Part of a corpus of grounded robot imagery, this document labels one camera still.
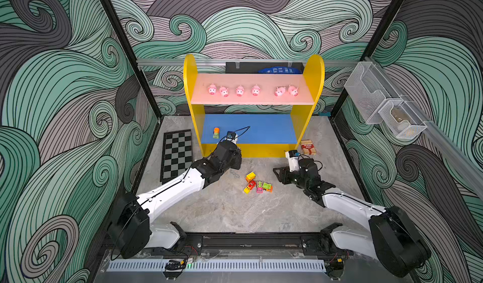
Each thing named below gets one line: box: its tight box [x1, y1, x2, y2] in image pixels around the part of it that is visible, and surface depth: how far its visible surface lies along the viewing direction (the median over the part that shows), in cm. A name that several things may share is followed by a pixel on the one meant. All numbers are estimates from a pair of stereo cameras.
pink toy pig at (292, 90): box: [288, 84, 299, 97], surface depth 74 cm
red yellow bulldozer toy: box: [243, 179, 256, 195], surface depth 89 cm
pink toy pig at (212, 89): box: [207, 83, 217, 95], surface depth 74 cm
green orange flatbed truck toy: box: [262, 182, 274, 193], surface depth 89 cm
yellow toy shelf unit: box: [183, 54, 326, 158], surface depth 76 cm
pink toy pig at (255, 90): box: [251, 83, 261, 97], surface depth 73 cm
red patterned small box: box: [300, 138, 317, 156], surface depth 106 cm
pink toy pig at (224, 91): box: [219, 86, 229, 98], surface depth 73 cm
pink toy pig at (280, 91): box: [274, 86, 287, 97], surface depth 73 cm
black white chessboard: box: [159, 128, 193, 185], surface depth 103 cm
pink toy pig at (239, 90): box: [235, 84, 245, 97], surface depth 73 cm
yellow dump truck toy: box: [245, 171, 256, 183], surface depth 93 cm
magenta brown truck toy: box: [255, 180, 264, 194], surface depth 89 cm
